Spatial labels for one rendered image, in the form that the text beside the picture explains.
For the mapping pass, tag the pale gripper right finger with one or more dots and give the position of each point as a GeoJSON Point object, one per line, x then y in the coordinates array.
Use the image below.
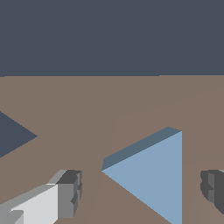
{"type": "Point", "coordinates": [215, 186]}

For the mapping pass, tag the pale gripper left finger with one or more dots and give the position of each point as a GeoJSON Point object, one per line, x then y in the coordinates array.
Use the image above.
{"type": "Point", "coordinates": [43, 201]}

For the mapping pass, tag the light blue triangular block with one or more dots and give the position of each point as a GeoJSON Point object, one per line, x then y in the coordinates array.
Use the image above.
{"type": "Point", "coordinates": [157, 178]}

